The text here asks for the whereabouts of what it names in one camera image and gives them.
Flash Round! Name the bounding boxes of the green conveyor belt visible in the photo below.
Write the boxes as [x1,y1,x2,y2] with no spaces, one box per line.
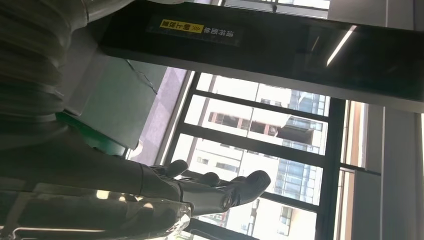
[56,111,129,158]

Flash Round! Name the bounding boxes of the white conveyor end cap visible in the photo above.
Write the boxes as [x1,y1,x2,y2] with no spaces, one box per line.
[127,139,144,161]

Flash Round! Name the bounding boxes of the black inbound scanner machine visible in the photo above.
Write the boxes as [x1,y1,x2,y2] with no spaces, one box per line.
[59,0,424,117]

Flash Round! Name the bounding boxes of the yellow warning label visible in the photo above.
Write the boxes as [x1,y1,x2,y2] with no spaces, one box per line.
[159,18,205,34]

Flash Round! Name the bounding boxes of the window with dark frame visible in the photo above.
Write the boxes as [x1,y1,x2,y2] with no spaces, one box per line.
[162,0,385,240]

